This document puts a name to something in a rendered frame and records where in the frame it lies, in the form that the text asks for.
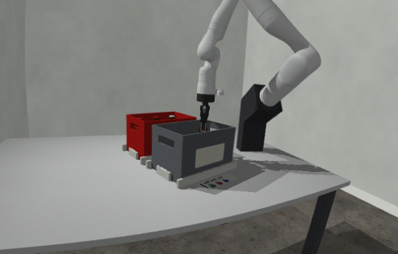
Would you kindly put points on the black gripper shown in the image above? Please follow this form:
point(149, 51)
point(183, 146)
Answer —
point(204, 108)

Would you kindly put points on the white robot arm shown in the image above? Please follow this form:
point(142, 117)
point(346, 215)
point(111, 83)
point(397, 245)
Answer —
point(298, 67)

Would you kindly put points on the grey paper strip with colored squares and marks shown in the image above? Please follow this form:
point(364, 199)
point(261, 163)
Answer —
point(212, 183)

